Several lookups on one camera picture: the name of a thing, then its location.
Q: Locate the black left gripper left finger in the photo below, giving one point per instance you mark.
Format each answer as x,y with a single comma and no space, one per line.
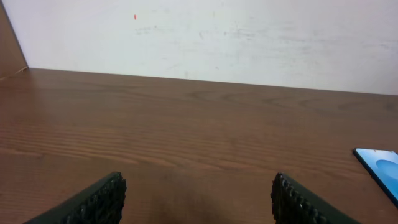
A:
100,203

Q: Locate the blue Galaxy smartphone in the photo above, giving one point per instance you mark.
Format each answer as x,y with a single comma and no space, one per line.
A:
382,166

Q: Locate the brown wooden left panel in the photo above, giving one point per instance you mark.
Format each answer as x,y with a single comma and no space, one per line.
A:
12,57

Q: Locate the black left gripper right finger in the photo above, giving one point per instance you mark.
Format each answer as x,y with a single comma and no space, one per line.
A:
292,203

